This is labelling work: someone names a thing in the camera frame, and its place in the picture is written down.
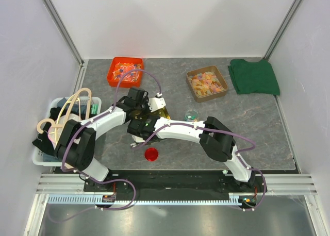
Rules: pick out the green folded cloth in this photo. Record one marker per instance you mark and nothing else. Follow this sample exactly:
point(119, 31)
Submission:
point(253, 77)

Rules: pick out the white cable duct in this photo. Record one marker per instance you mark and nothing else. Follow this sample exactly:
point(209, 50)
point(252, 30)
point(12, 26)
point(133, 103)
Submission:
point(89, 199)

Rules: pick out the red jar lid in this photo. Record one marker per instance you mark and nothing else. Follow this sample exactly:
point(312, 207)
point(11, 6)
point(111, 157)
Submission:
point(151, 154)

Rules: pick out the brown gummy candy box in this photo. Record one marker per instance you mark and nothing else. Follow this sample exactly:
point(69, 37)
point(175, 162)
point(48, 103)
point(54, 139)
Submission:
point(206, 84)

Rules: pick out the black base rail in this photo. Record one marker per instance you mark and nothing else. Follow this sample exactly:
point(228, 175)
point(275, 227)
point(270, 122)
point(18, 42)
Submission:
point(179, 180)

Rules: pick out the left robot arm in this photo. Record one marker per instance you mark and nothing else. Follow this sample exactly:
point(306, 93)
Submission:
point(76, 145)

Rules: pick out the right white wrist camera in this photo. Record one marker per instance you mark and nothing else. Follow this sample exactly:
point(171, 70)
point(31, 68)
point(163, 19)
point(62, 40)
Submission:
point(136, 141)

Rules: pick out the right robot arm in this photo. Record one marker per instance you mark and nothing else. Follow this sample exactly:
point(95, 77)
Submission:
point(217, 141)

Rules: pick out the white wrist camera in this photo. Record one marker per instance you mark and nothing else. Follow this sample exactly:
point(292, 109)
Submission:
point(136, 141)
point(156, 103)

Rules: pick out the clear glass jar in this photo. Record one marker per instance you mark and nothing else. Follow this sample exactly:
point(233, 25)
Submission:
point(191, 116)

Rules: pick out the orange candy box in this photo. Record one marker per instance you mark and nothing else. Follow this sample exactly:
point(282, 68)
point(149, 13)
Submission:
point(120, 66)

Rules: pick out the white laundry basket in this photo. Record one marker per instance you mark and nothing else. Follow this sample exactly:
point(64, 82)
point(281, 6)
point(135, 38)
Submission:
point(42, 159)

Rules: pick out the star candy tin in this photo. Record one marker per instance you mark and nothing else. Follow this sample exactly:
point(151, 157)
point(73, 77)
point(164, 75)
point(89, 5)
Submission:
point(162, 113)

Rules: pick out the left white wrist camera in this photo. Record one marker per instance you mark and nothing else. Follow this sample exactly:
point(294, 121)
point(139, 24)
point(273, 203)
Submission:
point(156, 103)

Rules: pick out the beige clothes hanger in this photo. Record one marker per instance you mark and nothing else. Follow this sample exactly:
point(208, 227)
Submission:
point(49, 129)

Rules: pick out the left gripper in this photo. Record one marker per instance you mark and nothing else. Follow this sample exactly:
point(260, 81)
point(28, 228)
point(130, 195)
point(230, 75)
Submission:
point(146, 102)

